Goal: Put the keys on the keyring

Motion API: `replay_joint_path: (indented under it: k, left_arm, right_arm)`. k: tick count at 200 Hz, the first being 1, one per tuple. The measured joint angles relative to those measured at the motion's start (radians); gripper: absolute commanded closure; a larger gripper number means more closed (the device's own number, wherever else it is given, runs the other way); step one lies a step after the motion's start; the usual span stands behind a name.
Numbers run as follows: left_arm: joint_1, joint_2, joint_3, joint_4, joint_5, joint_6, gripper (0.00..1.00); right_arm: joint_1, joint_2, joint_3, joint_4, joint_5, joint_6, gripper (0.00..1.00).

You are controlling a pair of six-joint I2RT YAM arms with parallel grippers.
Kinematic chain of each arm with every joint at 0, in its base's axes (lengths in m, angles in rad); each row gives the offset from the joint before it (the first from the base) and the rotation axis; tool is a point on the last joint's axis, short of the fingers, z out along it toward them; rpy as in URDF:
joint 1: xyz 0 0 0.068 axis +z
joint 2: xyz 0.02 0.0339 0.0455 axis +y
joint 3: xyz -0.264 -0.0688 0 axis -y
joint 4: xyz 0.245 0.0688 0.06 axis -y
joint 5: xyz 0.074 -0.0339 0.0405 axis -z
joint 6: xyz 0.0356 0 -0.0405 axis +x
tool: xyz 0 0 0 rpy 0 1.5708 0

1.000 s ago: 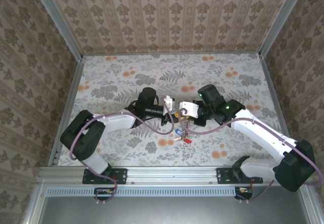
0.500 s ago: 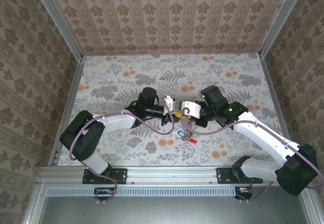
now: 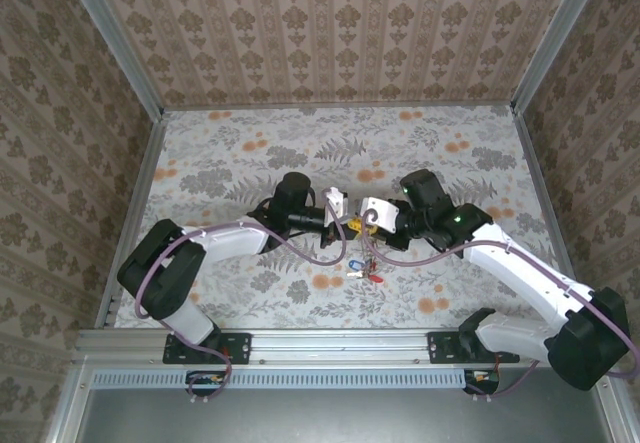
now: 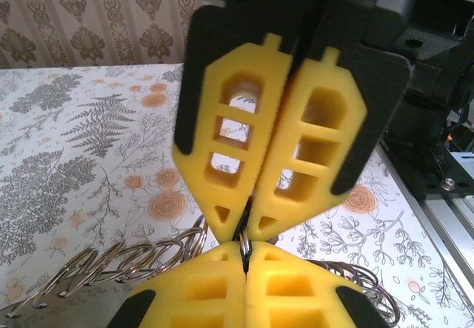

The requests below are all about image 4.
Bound aluminium mounting rail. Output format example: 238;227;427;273
381;150;474;258

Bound large metal keyring band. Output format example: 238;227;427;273
0;212;401;328

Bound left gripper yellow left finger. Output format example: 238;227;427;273
110;241;247;328

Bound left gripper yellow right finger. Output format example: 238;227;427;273
246;241;386;328

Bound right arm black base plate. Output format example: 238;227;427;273
381;138;474;205

